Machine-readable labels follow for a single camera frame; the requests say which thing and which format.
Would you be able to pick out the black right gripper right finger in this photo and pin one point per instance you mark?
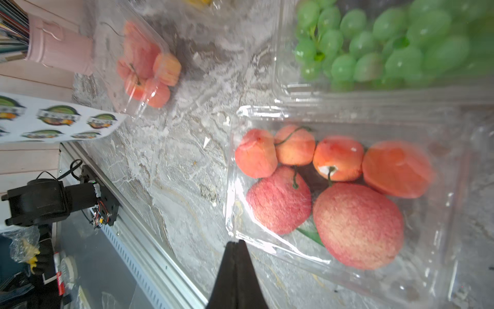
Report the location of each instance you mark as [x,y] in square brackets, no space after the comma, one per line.
[249,290]

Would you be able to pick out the clear box of grapes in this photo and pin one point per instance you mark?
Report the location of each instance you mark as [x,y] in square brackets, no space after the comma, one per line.
[385,51]

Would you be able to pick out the clear box of small peaches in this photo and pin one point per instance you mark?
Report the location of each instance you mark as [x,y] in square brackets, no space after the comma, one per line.
[135,63]

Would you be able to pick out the clear box of red apples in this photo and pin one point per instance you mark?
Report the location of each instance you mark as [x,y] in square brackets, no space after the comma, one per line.
[372,204]

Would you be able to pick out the pink pencil cup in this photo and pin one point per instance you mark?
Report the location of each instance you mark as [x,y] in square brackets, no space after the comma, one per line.
[55,46]

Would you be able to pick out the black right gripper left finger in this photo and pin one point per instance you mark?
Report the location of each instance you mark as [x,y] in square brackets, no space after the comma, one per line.
[225,293]

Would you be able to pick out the colored pencils bundle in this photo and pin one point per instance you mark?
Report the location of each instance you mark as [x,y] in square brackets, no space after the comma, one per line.
[15,32]

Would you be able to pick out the aluminium front rail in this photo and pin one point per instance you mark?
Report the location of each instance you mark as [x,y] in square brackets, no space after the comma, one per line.
[150,261]

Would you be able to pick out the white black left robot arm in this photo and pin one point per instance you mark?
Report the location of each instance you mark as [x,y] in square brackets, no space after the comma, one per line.
[48,200]

